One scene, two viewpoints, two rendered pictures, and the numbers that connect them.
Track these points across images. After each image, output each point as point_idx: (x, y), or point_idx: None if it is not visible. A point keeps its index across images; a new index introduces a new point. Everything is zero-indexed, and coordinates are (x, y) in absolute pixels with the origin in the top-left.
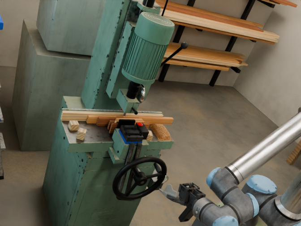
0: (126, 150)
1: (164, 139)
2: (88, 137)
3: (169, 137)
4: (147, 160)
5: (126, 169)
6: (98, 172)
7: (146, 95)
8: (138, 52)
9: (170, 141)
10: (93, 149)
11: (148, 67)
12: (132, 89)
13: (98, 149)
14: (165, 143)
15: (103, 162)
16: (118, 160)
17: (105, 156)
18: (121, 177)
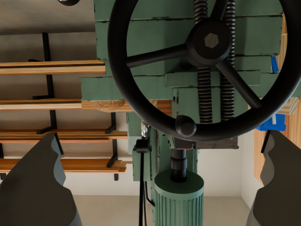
0: (236, 116)
1: (106, 102)
2: None
3: (93, 104)
4: (218, 136)
5: (285, 102)
6: (247, 6)
7: (129, 118)
8: (200, 225)
9: (91, 101)
10: (273, 80)
11: (185, 219)
12: (185, 163)
13: (260, 78)
14: (103, 95)
15: (241, 40)
16: (249, 82)
17: (240, 59)
18: (296, 64)
